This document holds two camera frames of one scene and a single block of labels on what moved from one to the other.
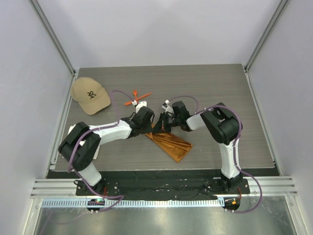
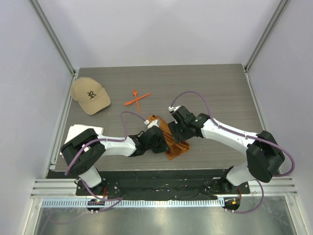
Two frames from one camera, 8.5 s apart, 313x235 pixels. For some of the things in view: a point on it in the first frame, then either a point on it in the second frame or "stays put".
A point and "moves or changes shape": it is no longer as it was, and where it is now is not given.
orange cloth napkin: (171, 145) moves or changes shape
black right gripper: (161, 126) -> (173, 127)
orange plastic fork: (135, 92) stays put
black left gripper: (148, 129) -> (163, 147)
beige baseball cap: (90, 95) stays put
